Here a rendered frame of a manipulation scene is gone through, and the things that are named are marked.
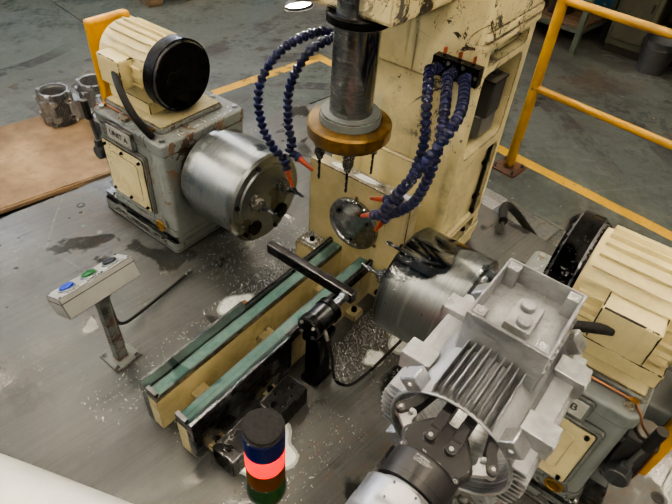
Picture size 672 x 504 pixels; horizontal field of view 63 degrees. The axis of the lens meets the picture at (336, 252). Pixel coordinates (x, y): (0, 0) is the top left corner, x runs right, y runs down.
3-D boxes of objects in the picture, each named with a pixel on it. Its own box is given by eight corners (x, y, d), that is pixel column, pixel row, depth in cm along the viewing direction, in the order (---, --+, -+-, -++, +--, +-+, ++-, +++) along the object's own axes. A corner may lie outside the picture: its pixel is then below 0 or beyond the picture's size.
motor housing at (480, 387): (444, 346, 86) (472, 260, 73) (558, 417, 78) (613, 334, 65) (371, 436, 74) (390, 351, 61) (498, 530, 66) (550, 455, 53)
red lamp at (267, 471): (264, 433, 84) (263, 418, 81) (293, 457, 82) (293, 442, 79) (236, 462, 81) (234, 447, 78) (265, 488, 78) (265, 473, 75)
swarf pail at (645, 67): (625, 70, 475) (639, 38, 456) (637, 60, 492) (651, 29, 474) (661, 81, 461) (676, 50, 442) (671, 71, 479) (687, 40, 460)
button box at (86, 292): (126, 271, 123) (115, 251, 121) (142, 275, 119) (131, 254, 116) (57, 315, 113) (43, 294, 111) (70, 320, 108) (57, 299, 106)
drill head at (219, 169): (218, 169, 170) (211, 95, 153) (308, 219, 155) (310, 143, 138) (153, 205, 155) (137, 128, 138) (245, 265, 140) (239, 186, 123)
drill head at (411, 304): (395, 268, 142) (410, 191, 125) (543, 352, 125) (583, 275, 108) (336, 324, 127) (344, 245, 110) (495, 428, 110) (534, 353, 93)
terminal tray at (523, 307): (493, 294, 74) (508, 255, 69) (568, 335, 70) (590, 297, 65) (450, 348, 67) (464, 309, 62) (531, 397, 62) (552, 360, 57)
